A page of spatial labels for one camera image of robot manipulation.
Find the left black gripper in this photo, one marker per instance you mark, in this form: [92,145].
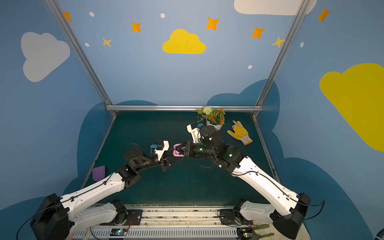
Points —
[165,162]

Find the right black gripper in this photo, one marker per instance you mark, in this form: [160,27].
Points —
[187,148]

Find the purple earbud charging case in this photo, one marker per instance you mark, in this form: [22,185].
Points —
[176,153]

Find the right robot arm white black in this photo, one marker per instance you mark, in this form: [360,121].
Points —
[289,209]

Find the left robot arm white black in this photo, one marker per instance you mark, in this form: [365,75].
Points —
[55,217]

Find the white potted flower plant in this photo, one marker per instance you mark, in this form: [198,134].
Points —
[211,116]

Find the yellow work glove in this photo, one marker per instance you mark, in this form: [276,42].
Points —
[240,133]

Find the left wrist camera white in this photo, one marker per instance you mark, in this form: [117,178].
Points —
[160,147]

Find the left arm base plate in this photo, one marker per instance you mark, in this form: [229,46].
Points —
[130,217]

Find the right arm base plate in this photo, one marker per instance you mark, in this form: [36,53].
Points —
[232,218]

